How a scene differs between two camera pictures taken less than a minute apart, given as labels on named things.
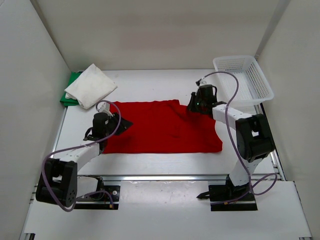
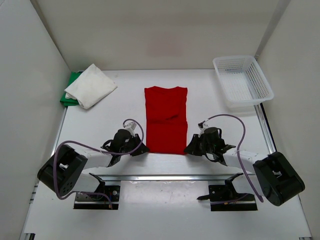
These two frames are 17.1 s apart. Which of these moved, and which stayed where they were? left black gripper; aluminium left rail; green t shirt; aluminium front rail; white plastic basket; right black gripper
Moved: left black gripper; right black gripper
Stayed: white plastic basket; aluminium left rail; green t shirt; aluminium front rail
